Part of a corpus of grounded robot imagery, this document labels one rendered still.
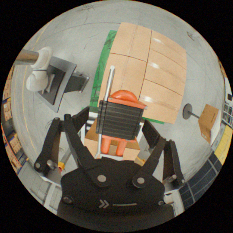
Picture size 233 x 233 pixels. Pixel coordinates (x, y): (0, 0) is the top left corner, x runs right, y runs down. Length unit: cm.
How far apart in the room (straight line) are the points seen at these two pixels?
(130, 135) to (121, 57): 81
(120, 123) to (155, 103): 81
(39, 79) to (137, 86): 91
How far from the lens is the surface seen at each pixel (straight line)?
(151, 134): 16
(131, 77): 85
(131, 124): 16
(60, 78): 78
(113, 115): 15
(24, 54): 60
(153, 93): 92
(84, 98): 150
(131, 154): 63
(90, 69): 149
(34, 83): 73
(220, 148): 732
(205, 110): 163
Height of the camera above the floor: 138
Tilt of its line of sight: 70 degrees down
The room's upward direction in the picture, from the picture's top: 180 degrees clockwise
